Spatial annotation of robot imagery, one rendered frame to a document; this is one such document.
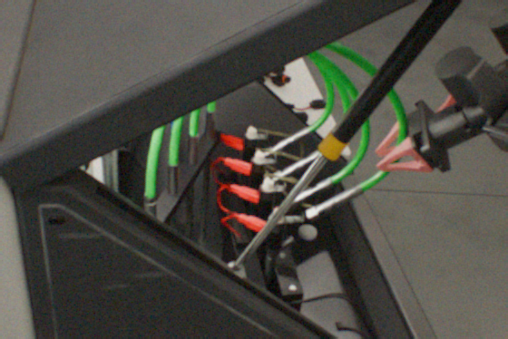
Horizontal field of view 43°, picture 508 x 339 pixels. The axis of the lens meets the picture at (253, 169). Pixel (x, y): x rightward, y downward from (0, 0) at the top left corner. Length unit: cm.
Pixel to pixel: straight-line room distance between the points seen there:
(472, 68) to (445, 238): 203
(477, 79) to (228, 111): 54
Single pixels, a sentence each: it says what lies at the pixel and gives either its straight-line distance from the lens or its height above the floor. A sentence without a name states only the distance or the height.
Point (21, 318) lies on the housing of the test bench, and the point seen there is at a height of 131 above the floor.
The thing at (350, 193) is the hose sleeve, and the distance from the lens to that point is 101.
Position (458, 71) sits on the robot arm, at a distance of 88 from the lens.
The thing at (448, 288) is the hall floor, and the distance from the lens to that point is 264.
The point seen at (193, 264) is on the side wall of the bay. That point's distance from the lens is 57.
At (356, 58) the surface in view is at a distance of 88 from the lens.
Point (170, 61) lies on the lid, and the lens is 44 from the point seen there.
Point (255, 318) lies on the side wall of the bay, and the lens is 63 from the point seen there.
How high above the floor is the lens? 176
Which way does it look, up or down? 36 degrees down
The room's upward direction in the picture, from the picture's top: 7 degrees clockwise
